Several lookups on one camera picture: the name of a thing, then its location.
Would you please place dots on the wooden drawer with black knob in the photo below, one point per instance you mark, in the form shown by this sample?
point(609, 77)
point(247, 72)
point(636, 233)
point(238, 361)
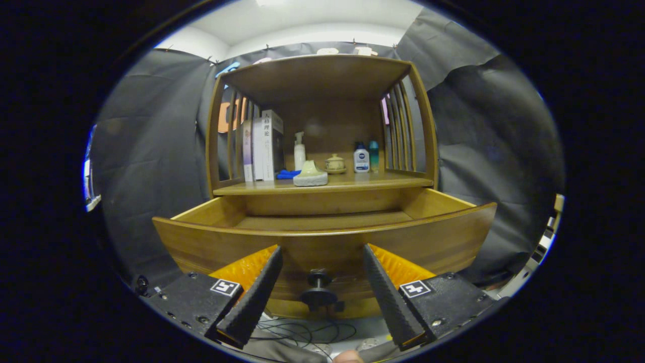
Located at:
point(322, 242)

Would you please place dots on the teal bottle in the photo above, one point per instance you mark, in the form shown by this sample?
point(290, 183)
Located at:
point(374, 151)

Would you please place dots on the thick white book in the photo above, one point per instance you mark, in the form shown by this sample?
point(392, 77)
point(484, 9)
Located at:
point(269, 146)

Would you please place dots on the thin white book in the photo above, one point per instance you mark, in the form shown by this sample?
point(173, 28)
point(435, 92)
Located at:
point(257, 151)

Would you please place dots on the white pump bottle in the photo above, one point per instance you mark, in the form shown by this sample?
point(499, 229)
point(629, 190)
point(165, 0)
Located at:
point(300, 159)

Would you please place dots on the beige saucer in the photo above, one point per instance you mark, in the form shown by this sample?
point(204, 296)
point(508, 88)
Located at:
point(335, 171)

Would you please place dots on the purple and white book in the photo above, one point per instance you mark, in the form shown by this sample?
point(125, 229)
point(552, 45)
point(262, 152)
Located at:
point(247, 156)

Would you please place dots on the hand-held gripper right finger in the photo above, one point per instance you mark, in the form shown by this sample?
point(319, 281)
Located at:
point(385, 297)

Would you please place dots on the black device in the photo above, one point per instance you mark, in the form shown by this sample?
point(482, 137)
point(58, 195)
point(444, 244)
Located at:
point(141, 283)

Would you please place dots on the black backdrop cloth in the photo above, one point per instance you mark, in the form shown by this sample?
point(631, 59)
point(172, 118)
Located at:
point(151, 166)

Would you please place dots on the white cup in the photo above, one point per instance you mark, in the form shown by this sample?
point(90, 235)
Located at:
point(365, 51)
point(328, 51)

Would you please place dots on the beige lidded teacup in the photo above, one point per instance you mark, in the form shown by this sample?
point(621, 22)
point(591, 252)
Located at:
point(335, 162)

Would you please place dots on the blue folded cloth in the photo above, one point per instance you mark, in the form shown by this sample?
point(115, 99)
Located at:
point(287, 174)

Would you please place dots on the wooden countertop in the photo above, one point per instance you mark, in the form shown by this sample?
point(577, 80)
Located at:
point(368, 180)

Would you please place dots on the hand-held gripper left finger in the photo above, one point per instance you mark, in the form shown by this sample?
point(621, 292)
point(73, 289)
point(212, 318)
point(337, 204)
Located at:
point(259, 292)

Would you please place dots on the white lotion bottle blue cap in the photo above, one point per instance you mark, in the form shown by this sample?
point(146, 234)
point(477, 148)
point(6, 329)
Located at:
point(361, 161)

